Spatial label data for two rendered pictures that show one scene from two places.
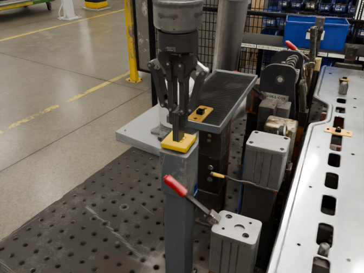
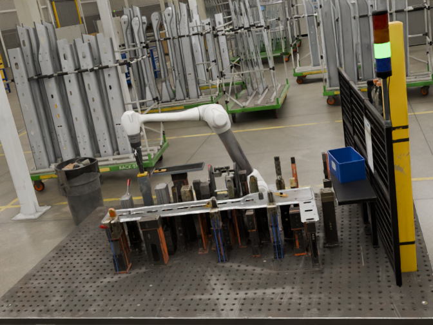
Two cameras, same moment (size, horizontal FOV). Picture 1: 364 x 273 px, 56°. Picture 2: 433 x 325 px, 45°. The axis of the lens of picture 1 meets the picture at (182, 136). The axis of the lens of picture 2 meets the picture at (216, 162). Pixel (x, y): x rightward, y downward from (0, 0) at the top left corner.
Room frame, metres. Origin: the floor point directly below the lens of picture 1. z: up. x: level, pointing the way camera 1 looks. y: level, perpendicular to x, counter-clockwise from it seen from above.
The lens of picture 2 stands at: (0.21, -3.56, 2.26)
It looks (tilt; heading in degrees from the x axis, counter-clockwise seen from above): 17 degrees down; 75
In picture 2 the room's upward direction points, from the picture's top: 10 degrees counter-clockwise
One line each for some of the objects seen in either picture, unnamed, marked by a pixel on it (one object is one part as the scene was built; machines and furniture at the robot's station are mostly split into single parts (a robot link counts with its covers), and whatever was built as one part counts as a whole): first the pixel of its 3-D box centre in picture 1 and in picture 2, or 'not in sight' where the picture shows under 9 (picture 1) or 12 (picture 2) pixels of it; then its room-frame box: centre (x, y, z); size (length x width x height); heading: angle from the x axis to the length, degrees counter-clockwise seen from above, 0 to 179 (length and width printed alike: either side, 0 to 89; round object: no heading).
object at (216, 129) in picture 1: (217, 96); (178, 169); (0.88, -0.10, 1.16); 0.37 x 0.14 x 0.02; 156
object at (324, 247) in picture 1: (323, 251); not in sight; (0.47, -0.28, 1.00); 0.02 x 0.02 x 0.04
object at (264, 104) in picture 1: (260, 157); (201, 207); (0.96, -0.26, 0.90); 0.05 x 0.05 x 0.40; 66
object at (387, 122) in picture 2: not in sight; (384, 74); (1.63, -1.50, 1.79); 0.07 x 0.07 x 0.57
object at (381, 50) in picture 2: not in sight; (382, 49); (1.63, -1.50, 1.90); 0.07 x 0.07 x 0.06
